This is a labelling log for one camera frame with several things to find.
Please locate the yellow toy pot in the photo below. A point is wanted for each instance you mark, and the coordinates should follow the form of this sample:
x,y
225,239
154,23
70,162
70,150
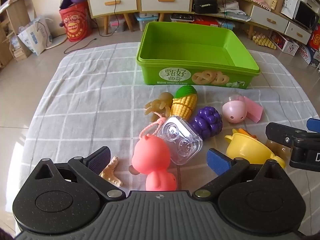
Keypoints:
x,y
245,147

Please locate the brown toy octopus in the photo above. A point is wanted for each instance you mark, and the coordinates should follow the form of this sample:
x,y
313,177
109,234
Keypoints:
x,y
160,103

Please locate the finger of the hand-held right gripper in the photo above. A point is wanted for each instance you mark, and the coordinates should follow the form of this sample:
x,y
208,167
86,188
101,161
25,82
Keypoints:
x,y
314,125
280,131

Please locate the wooden desk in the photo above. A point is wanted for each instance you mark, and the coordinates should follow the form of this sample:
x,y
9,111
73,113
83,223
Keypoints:
x,y
12,17

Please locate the red box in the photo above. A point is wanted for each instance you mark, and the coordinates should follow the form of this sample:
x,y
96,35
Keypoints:
x,y
205,21

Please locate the microwave oven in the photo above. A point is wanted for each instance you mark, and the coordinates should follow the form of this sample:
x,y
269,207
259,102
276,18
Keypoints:
x,y
306,15

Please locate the pink round toy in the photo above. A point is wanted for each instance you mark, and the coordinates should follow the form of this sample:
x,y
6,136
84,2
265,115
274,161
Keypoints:
x,y
233,111

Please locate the pink block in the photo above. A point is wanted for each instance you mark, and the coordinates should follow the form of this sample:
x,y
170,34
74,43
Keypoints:
x,y
255,110

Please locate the purple toy grapes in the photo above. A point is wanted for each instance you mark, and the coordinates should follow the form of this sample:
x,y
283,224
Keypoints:
x,y
207,120

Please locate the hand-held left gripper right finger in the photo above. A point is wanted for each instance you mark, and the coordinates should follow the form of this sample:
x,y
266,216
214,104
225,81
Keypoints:
x,y
217,163

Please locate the beige starfish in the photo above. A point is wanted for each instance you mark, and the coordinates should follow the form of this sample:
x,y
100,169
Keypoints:
x,y
111,172

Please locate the grey checkered blanket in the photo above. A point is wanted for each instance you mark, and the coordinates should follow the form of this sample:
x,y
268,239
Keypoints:
x,y
87,92

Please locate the white printed carton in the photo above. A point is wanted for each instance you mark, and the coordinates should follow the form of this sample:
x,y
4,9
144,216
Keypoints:
x,y
285,43

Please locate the clear plastic case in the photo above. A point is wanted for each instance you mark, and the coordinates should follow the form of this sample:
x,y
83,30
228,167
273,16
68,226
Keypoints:
x,y
180,140

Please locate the black bag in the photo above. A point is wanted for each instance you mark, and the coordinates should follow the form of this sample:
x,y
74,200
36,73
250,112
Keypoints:
x,y
205,3

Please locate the red printed bag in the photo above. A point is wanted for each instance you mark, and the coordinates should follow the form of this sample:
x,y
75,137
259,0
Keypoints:
x,y
75,22

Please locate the pink rubber duck toy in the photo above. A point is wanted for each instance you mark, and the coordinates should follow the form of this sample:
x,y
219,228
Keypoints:
x,y
150,155

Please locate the white paper bag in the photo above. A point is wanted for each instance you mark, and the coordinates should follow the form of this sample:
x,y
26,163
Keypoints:
x,y
35,36

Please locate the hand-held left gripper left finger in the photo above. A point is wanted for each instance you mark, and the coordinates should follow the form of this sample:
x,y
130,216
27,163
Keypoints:
x,y
100,158

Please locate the green plastic box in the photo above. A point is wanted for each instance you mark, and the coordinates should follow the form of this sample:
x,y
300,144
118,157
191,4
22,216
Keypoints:
x,y
195,50

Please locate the toy corn cob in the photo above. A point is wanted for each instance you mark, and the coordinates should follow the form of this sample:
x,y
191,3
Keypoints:
x,y
183,105

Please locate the clear storage box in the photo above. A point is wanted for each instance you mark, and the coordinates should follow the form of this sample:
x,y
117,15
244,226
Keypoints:
x,y
147,21

